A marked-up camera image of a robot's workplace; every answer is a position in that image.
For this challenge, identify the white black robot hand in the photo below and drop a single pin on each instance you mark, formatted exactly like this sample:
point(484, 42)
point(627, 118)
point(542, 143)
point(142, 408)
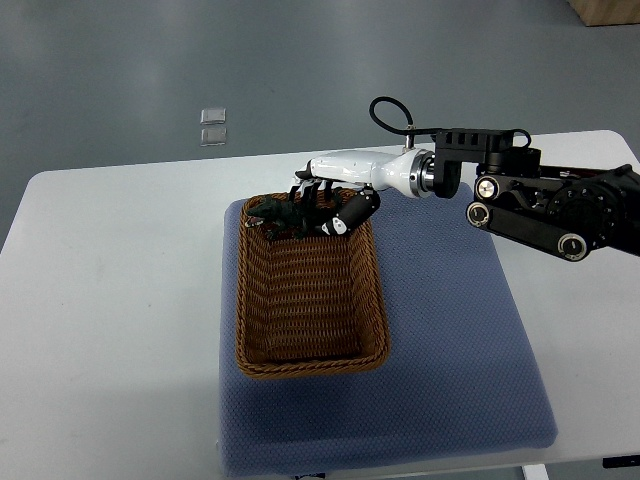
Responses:
point(360, 172)

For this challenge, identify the dark green toy crocodile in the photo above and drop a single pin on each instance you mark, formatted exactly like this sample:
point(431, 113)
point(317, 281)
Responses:
point(285, 215)

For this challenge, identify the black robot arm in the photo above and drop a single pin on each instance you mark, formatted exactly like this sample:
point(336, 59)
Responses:
point(566, 212)

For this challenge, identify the brown wicker basket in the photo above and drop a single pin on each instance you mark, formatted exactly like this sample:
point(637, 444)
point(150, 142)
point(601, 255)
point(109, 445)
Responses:
point(304, 307)

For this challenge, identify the upper clear floor tile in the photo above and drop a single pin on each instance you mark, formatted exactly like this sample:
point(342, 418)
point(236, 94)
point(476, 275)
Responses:
point(213, 116)

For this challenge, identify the blue grey fabric mat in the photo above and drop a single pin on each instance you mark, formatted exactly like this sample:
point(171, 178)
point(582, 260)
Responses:
point(461, 378)

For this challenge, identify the wooden box corner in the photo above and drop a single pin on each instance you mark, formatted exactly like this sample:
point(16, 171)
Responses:
point(595, 13)

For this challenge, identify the white table leg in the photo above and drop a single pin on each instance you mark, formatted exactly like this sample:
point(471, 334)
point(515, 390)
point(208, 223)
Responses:
point(535, 472)

